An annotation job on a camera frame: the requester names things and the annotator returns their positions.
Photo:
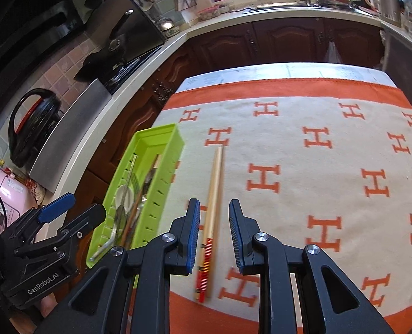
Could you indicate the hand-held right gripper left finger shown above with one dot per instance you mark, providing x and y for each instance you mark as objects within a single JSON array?
[{"x": 193, "y": 236}]

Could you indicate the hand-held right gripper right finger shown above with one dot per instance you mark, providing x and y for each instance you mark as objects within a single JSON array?
[{"x": 235, "y": 236}]

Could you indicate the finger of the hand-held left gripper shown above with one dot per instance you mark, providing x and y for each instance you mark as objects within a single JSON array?
[
  {"x": 58, "y": 205},
  {"x": 87, "y": 217}
]

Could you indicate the large metal spoon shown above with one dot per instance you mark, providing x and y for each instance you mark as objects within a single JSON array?
[{"x": 120, "y": 217}]

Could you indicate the white ceramic spoon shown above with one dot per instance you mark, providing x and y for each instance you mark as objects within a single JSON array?
[{"x": 125, "y": 196}]

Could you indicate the pale chopstick red striped end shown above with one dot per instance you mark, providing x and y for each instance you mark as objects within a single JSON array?
[
  {"x": 211, "y": 195},
  {"x": 217, "y": 195}
]

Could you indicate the metal fork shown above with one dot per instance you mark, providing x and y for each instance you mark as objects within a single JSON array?
[{"x": 134, "y": 184}]

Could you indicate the brown wooden chopstick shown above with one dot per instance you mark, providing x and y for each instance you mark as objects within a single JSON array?
[{"x": 145, "y": 188}]

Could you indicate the green plastic utensil tray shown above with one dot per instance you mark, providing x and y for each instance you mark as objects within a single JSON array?
[{"x": 150, "y": 142}]

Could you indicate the person's left hand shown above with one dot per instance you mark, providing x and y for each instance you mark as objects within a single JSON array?
[{"x": 47, "y": 304}]

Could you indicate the pink appliance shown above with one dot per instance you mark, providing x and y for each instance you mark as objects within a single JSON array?
[{"x": 11, "y": 195}]

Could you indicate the stainless steel panel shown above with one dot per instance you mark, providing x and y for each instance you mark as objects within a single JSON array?
[{"x": 70, "y": 135}]

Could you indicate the orange and white printed blanket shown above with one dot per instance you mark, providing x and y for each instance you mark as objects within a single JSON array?
[{"x": 296, "y": 181}]

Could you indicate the black rice cooker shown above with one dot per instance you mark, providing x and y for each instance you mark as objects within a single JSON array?
[{"x": 35, "y": 125}]

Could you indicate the black wok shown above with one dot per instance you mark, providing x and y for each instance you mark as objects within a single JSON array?
[{"x": 98, "y": 64}]

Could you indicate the white kitchen countertop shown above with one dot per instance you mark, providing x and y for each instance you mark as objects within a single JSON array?
[{"x": 139, "y": 76}]

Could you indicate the black range hood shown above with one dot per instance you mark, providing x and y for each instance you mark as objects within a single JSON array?
[{"x": 35, "y": 24}]

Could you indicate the steel stove splash guard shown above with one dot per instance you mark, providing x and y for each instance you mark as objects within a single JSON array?
[{"x": 139, "y": 31}]

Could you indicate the dark wooden kitchen cabinets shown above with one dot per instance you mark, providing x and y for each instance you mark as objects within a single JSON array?
[{"x": 279, "y": 38}]

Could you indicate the white plastic bag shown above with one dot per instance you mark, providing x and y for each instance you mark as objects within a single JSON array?
[{"x": 332, "y": 54}]

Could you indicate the floral bowl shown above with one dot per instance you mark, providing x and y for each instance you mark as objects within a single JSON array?
[{"x": 212, "y": 12}]

